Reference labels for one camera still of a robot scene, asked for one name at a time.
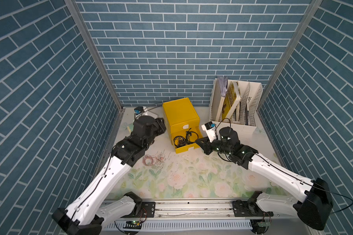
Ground floral table mat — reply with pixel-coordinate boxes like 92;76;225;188
108;133;287;200

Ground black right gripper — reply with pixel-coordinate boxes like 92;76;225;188
194;135;230;155

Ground black wired earphones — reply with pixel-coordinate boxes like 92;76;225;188
185;128;199;145
173;136;189;148

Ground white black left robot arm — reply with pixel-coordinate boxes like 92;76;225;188
52;116;166;235

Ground green manual pencil sharpener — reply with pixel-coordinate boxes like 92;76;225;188
127;123;134;133

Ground white stapler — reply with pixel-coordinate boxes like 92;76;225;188
143;108;158;118

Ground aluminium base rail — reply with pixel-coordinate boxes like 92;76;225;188
66;198;324;235

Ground yellow plastic drawer cabinet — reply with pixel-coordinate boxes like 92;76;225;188
162;98;203;154

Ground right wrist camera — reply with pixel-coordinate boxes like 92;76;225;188
202;121;217;143

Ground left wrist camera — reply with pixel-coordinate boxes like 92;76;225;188
134;106;144;116

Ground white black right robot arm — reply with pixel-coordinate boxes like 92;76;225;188
195;122;333;231

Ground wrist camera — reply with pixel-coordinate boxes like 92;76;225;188
134;106;144;116
202;121;217;143

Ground white file organizer rack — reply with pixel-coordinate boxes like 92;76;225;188
209;78;263;134

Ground pink wired earphones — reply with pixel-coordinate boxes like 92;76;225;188
142;153;165;166

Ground yellow cover book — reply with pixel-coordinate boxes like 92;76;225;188
221;80;241;118

